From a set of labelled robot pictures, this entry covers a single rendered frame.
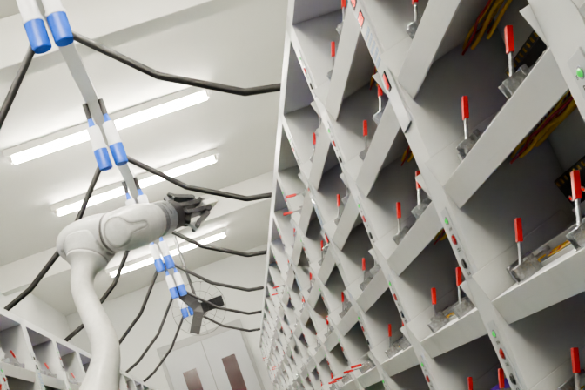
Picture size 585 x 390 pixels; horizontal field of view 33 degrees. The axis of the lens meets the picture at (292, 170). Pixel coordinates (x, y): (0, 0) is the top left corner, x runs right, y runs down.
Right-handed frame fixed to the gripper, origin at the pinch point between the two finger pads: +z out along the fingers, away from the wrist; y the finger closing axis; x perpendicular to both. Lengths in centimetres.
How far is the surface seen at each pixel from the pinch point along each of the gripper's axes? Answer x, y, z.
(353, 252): 0, -31, 45
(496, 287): -71, -71, -74
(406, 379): 13, -69, 39
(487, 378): -32, -83, -15
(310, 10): -62, 8, -8
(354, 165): -43, -27, -12
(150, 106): 129, 149, 254
